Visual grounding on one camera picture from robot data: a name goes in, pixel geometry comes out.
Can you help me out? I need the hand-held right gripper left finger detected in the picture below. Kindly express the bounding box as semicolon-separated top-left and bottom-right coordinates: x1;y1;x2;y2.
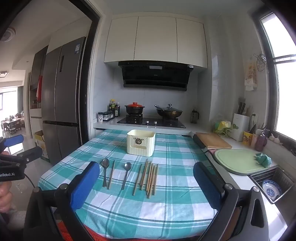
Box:
24;161;100;241

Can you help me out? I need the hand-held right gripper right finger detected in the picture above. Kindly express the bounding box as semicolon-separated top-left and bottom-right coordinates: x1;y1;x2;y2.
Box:
193;162;271;241

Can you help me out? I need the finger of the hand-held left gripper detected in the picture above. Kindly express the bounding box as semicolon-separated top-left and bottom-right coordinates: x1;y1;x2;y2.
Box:
0;146;43;165
0;135;24;151

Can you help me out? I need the steel spoon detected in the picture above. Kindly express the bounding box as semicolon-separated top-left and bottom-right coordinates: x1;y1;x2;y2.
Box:
121;162;132;191
102;159;110;188

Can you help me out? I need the thin wooden chopstick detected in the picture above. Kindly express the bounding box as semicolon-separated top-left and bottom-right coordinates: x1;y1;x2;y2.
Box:
107;160;115;190

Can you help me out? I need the row of wooden chopsticks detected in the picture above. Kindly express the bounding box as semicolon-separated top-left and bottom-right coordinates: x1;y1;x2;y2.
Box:
132;159;159;199

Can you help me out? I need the cream ribbed utensil holder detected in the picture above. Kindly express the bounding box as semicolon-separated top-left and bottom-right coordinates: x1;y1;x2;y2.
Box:
126;129;156;157

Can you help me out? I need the person's left hand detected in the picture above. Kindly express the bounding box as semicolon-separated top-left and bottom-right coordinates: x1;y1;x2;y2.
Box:
0;182;14;212

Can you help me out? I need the cardboard box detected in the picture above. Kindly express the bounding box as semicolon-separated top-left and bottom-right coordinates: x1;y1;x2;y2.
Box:
34;130;49;161

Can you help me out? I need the green cutting board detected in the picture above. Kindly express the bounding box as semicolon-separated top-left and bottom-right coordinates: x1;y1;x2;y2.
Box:
213;149;274;176

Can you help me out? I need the wooden cutting board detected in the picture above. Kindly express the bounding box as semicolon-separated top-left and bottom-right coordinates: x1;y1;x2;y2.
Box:
195;132;233;149

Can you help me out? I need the teal checkered tablecloth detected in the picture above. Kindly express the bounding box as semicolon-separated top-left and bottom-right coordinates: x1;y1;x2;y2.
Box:
38;129;223;232

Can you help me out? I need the yellow green plastic bag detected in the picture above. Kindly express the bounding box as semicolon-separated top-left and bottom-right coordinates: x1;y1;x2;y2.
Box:
214;120;233;135

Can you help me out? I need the grey refrigerator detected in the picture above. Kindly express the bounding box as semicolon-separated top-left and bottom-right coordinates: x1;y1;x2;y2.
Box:
42;37;86;165

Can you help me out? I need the yellow cup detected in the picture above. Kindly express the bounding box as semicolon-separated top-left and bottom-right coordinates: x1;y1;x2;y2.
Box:
242;131;254;146

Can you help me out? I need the teal cloth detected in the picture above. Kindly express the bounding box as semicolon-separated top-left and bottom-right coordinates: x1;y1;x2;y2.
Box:
255;152;272;168

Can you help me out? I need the blue patterned bowl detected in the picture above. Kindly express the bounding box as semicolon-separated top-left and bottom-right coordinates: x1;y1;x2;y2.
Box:
262;180;282;202

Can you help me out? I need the white knife block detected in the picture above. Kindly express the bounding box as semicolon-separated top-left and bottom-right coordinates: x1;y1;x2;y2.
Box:
232;113;250;142

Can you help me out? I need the purple cup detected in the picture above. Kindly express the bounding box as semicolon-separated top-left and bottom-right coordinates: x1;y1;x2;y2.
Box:
255;134;268;152

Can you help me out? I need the cluster of spice jars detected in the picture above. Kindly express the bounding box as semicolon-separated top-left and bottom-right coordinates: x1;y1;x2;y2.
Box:
97;111;115;122

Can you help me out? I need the metal sink basket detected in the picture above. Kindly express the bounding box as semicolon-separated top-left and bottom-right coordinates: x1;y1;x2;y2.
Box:
249;167;295;204

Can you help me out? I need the group of sauce bottles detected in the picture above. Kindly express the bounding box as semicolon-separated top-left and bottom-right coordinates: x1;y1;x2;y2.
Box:
108;99;121;117

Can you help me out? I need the wok with glass lid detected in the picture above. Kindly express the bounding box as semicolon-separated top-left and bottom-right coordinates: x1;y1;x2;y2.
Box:
154;104;183;120

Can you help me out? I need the black gas cooktop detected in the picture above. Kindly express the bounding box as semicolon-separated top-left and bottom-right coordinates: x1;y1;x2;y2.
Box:
117;115;186;129

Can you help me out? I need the black pot with red lid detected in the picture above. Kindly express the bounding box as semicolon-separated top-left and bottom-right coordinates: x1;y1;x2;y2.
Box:
125;102;146;116

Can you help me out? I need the hanging printed bag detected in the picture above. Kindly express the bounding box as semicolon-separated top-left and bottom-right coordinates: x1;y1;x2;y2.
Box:
244;58;258;91

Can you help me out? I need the black range hood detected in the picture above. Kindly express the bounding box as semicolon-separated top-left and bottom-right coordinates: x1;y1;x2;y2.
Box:
118;61;194;92

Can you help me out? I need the window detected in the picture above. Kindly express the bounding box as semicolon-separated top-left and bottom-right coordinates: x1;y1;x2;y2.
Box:
251;7;296;145

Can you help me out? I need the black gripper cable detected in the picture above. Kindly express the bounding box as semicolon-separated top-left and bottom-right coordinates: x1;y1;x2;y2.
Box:
24;173;36;189

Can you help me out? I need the dark door frame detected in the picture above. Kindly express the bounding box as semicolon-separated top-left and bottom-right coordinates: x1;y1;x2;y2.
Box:
77;0;103;145

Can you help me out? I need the hanging wire trivet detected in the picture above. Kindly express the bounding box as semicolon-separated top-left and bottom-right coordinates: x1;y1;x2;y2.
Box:
253;53;267;73

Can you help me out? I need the white wall cabinet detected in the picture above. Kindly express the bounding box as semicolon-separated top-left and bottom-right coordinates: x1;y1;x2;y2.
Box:
104;16;208;69

